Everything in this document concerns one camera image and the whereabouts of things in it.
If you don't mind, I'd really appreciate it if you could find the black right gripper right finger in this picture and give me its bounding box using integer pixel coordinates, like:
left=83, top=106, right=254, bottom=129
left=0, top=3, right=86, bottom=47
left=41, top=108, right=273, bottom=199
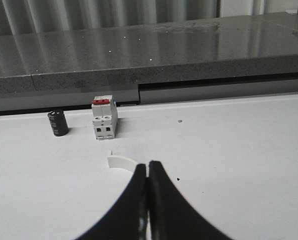
left=148, top=161, right=230, bottom=240

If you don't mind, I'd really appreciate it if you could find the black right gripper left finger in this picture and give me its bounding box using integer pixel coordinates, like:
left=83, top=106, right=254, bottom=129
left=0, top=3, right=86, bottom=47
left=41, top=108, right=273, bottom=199
left=78, top=164, right=148, bottom=240

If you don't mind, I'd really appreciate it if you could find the white half pipe clamp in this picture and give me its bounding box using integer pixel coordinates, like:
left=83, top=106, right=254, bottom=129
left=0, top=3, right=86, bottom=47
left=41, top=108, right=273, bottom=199
left=107, top=150, right=139, bottom=173

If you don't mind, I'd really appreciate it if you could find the black cylindrical capacitor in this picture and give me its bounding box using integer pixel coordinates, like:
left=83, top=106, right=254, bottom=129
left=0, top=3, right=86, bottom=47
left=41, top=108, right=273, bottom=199
left=47, top=109, right=69, bottom=137

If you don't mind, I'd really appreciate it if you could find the grey stone countertop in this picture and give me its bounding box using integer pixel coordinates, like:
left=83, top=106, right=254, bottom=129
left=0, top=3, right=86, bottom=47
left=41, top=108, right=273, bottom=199
left=0, top=12, right=298, bottom=112

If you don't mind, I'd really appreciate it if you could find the white circuit breaker red switch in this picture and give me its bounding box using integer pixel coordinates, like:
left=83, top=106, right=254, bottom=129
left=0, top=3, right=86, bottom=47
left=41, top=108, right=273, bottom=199
left=91, top=95, right=118, bottom=140

